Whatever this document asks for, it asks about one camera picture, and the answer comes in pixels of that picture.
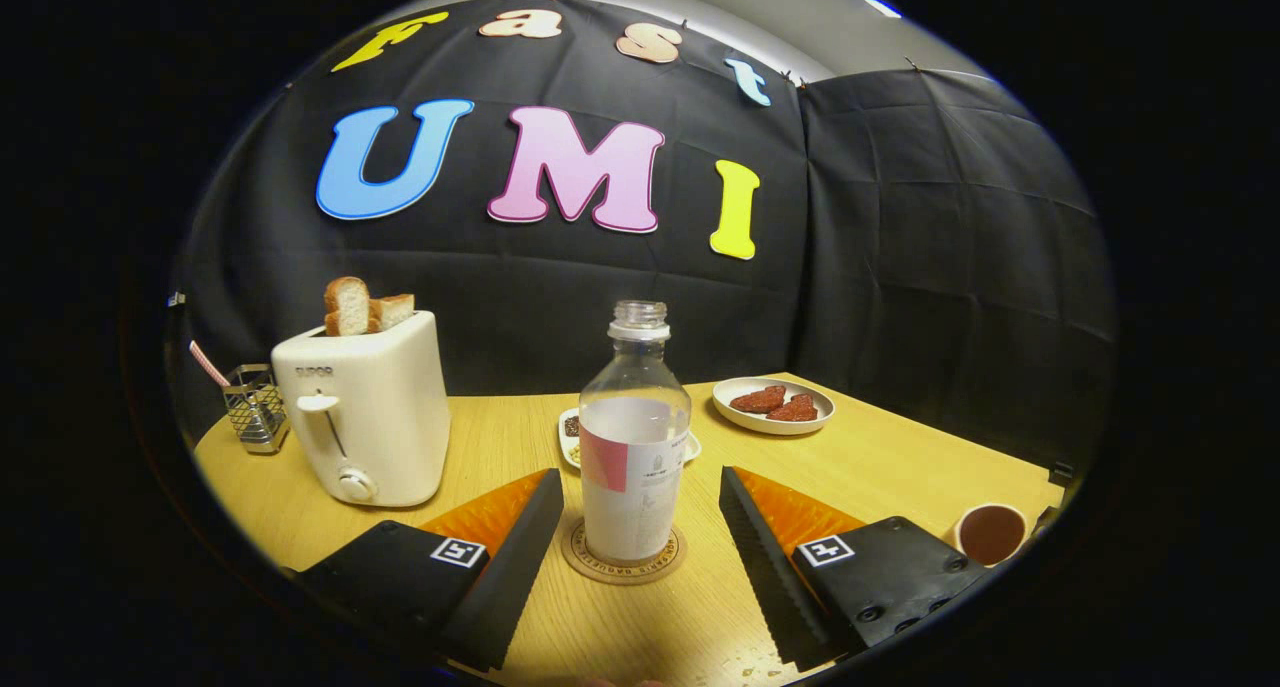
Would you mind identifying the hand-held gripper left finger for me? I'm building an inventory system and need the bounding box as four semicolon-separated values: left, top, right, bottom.
295;468;566;673

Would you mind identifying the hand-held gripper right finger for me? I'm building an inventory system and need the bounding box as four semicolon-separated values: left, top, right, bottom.
718;465;991;673

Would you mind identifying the round cork coaster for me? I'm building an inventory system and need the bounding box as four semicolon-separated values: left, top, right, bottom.
560;515;689;586

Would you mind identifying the clear juice bottle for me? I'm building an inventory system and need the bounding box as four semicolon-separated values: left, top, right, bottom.
579;300;693;565

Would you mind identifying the cream cup with wooden handle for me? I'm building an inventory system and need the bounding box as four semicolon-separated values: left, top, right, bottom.
953;503;1031;568

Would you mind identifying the white oval plate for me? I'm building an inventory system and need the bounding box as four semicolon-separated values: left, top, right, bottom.
712;376;836;436

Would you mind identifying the wooden table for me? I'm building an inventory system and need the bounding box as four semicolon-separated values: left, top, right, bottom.
193;372;1066;687

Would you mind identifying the white divided condiment dish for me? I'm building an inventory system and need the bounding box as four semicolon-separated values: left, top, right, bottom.
557;407;702;471

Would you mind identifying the white toaster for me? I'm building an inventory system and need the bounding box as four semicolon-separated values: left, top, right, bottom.
271;310;452;509

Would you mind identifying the pink striped straw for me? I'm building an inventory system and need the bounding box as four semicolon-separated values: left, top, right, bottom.
189;340;233;389

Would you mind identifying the black backdrop cloth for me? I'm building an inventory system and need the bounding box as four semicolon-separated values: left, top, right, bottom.
165;0;1118;468

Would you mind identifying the wire mesh basket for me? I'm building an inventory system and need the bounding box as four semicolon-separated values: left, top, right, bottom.
221;364;291;455

